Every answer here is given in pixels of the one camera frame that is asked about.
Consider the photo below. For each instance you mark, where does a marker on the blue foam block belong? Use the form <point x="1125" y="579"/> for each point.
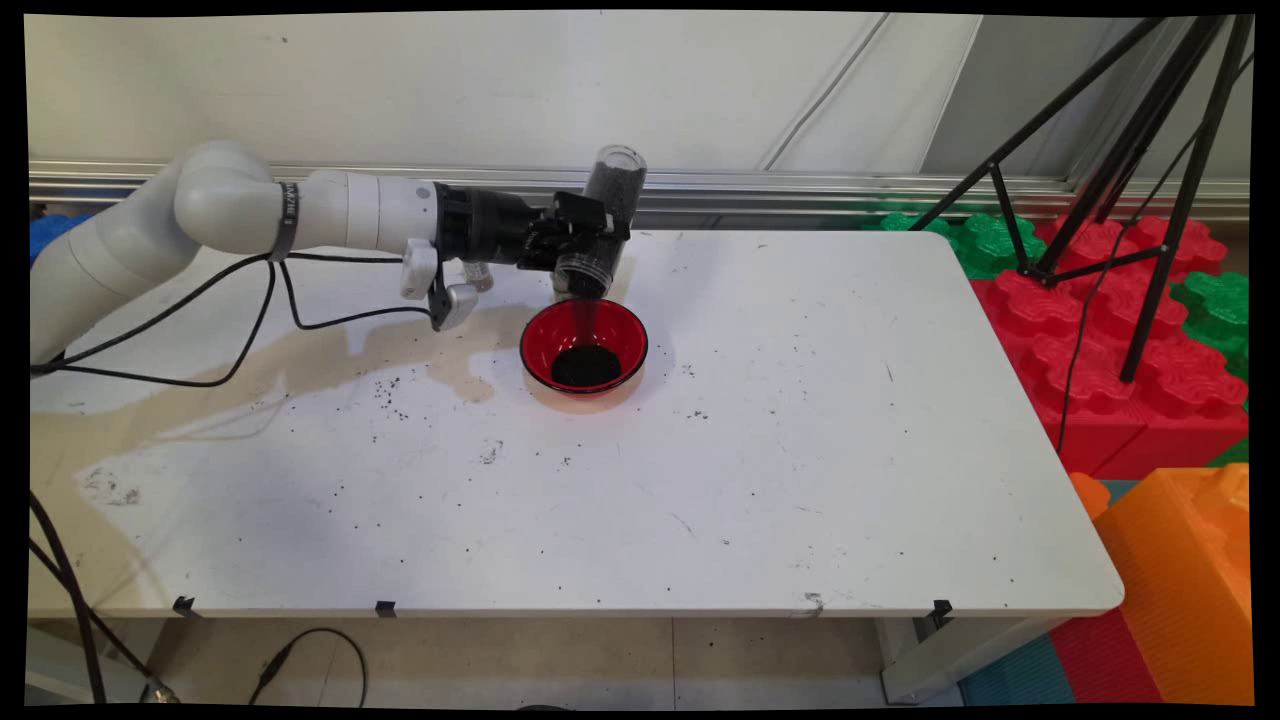
<point x="50" y="235"/>

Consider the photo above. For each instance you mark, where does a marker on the white table leg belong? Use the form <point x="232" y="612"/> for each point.
<point x="960" y="655"/>

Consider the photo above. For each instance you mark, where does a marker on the pile of black granules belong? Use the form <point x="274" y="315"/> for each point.
<point x="586" y="368"/>

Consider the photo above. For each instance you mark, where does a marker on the large orange foam block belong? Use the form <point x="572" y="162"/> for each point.
<point x="1190" y="590"/>

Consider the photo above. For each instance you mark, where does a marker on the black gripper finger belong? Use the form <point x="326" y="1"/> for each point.
<point x="565" y="256"/>
<point x="592" y="218"/>

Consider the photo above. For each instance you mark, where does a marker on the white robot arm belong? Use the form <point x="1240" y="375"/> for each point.
<point x="220" y="215"/>

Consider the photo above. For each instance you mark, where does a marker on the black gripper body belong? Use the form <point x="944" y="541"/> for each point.
<point x="490" y="228"/>

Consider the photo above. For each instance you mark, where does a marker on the red bowl with black rim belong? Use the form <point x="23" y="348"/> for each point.
<point x="620" y="335"/>

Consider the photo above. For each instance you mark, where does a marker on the clear jar with black granules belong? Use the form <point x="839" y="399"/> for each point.
<point x="615" y="180"/>

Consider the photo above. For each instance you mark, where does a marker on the teal floor mat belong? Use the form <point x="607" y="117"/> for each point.
<point x="1015" y="675"/>

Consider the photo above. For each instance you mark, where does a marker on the black tripod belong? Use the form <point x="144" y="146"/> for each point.
<point x="1170" y="150"/>

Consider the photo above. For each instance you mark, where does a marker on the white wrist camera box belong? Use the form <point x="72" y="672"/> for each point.
<point x="440" y="290"/>

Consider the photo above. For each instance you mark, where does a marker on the red floor mat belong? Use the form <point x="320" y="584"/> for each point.
<point x="1100" y="660"/>

